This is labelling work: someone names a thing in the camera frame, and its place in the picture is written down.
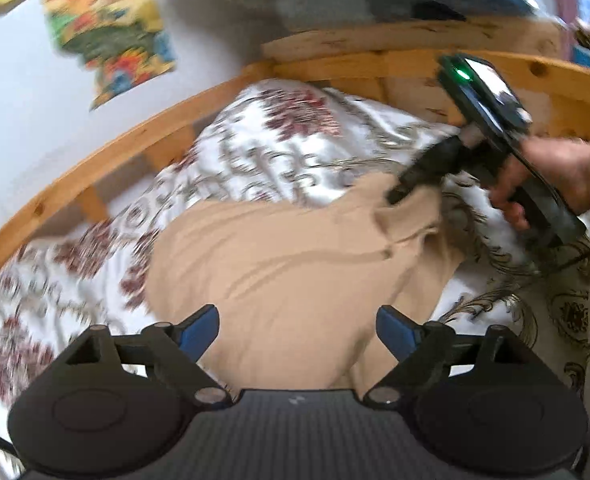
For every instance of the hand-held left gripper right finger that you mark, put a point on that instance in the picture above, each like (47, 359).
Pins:
(397, 334)

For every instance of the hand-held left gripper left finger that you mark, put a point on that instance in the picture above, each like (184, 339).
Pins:
(199, 332)

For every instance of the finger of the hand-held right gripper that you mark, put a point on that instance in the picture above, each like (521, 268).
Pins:
(425, 167)

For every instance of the beige hoodie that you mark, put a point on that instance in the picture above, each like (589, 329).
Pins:
(295, 270)

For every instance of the person's right hand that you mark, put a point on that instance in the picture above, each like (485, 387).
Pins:
(560, 170)

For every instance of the cream gold-patterned cloth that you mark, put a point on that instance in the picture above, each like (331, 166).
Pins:
(560, 320)

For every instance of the white floral bedsheet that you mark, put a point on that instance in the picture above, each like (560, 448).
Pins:
(255, 145)

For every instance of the wooden bed frame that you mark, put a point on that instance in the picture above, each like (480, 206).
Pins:
(125, 135)

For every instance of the colourful wall poster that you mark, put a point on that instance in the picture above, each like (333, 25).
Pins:
(112, 35)

